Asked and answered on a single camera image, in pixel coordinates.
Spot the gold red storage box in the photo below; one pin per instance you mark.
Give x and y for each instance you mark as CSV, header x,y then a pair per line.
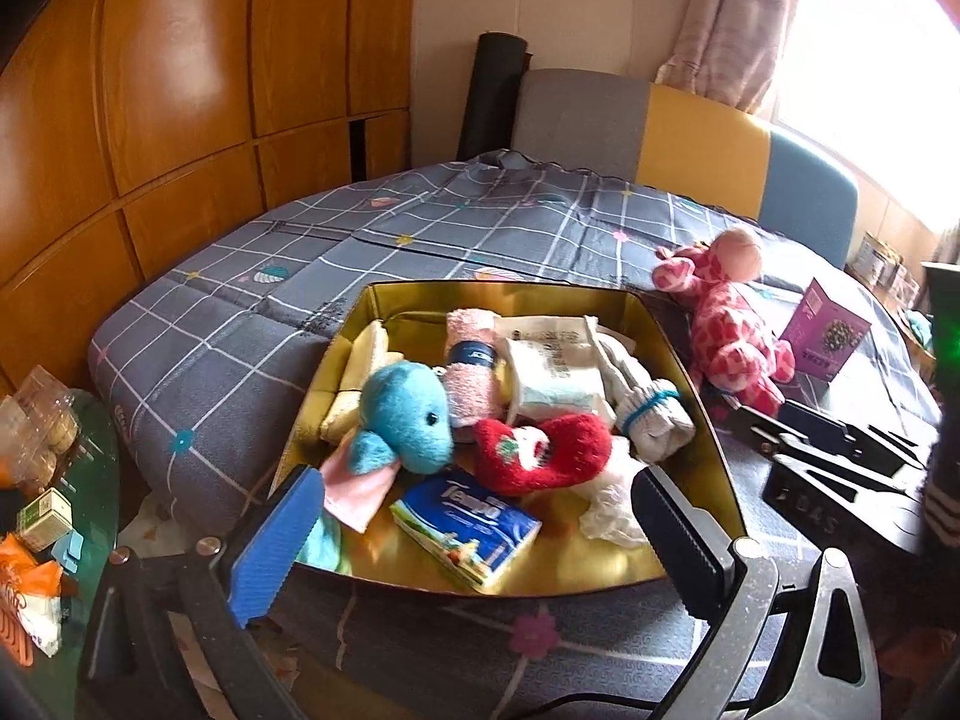
x,y
561,561

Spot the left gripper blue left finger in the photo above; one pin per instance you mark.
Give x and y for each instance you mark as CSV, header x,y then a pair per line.
x,y
265,546

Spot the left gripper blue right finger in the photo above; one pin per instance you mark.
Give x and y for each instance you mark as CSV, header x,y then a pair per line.
x,y
693,548

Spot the blue tissue pack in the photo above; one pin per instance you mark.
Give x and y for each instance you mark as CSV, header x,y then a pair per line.
x,y
468,529

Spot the white knit gloves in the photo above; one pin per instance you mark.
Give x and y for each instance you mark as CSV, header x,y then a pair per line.
x,y
648,411

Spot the purple cardboard box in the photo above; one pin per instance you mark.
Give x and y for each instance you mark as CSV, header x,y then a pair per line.
x,y
823,333

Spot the clear plastic bag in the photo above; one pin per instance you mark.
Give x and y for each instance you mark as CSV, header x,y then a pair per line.
x,y
609,514

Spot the yellow blue grey chair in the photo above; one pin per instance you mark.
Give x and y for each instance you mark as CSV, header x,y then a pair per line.
x,y
681,143

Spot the beige curtain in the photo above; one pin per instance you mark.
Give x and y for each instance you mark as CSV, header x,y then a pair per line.
x,y
727,50

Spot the red strawberry sock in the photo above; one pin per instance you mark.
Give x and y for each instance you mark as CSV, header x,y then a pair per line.
x,y
516,461

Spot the pink towel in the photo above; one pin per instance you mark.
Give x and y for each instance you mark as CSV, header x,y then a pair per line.
x,y
469,376

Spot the wooden wardrobe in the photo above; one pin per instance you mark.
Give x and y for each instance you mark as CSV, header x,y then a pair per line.
x,y
135,132

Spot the pink giraffe plush toy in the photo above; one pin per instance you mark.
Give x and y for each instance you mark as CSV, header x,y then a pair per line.
x,y
732,346

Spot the blue elephant plush toy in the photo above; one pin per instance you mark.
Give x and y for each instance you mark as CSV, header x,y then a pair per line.
x,y
403,424

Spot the green glass side table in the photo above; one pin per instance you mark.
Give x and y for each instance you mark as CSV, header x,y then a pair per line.
x,y
60,519

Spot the beige cloth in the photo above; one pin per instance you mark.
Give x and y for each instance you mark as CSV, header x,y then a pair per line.
x,y
370,352

